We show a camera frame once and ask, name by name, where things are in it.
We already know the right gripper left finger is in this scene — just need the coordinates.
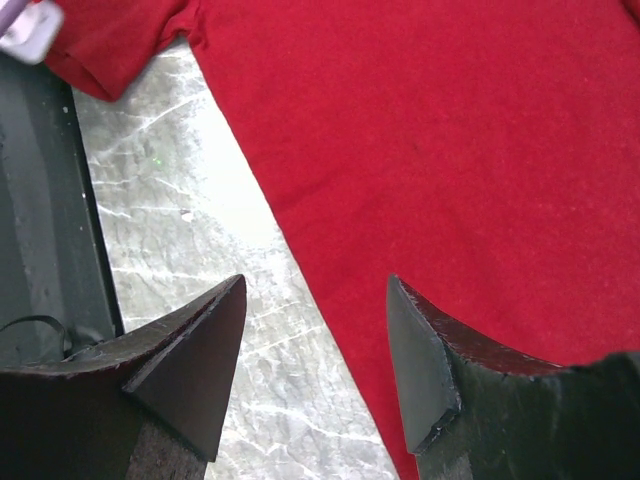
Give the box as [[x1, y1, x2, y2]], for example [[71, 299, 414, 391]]
[[1, 275, 247, 479]]

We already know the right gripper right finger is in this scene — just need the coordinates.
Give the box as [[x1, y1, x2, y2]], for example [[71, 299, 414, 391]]
[[387, 277, 639, 479]]

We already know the red t shirt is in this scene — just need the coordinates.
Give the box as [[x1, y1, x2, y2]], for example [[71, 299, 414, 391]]
[[46, 1, 639, 479]]

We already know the black base crossbar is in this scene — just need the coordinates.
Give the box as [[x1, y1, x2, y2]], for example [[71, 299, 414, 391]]
[[1, 56, 124, 368]]

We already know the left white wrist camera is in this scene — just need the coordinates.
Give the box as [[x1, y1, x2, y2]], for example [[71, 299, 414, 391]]
[[1, 0, 65, 65]]

